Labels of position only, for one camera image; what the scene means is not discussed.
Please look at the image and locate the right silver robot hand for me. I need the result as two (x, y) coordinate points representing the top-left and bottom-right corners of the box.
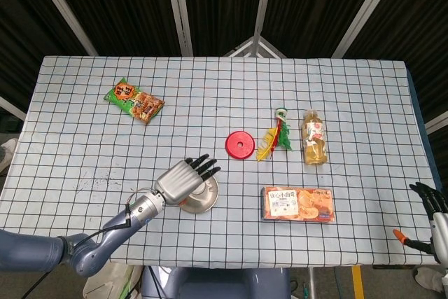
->
(392, 182), (448, 265)

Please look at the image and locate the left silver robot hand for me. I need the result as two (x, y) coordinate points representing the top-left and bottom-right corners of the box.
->
(153, 153), (222, 207)

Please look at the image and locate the steel round plate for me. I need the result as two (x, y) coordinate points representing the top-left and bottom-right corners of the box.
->
(180, 175), (220, 214)

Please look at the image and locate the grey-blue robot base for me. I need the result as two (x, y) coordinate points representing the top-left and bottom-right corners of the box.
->
(141, 266), (291, 299)

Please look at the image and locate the white sneaker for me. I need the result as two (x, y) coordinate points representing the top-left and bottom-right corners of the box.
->
(414, 265), (447, 293)
(0, 137), (18, 174)

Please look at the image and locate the red plastic disc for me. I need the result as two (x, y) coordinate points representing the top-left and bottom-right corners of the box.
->
(225, 130), (256, 161)

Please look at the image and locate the green snack bag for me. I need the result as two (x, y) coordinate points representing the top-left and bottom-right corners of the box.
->
(103, 77), (166, 125)

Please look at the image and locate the blue checkered tablecloth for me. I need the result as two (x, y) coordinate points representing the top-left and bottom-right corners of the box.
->
(0, 55), (442, 267)

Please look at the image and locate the colourful feather shuttlecock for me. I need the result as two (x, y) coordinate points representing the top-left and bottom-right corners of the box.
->
(256, 106), (293, 162)

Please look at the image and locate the dark blue under cloth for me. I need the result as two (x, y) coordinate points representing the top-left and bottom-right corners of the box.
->
(405, 66), (442, 183)

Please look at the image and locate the orange blue cookie box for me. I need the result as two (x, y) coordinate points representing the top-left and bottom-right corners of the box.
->
(261, 186), (335, 224)

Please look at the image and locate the amber tea bottle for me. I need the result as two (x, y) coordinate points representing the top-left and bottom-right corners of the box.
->
(302, 109), (329, 166)

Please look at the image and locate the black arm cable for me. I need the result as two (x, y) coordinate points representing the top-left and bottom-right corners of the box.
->
(20, 207), (132, 299)

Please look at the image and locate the white metal frame bar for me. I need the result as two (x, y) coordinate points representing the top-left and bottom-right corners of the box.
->
(0, 95), (27, 121)
(425, 109), (448, 135)

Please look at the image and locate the white triangular frame brace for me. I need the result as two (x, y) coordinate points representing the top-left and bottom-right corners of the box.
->
(223, 35), (288, 59)

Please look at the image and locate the white metal frame post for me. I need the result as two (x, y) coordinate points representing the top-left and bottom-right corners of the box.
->
(27, 0), (99, 57)
(163, 0), (194, 57)
(251, 0), (276, 39)
(331, 0), (409, 59)

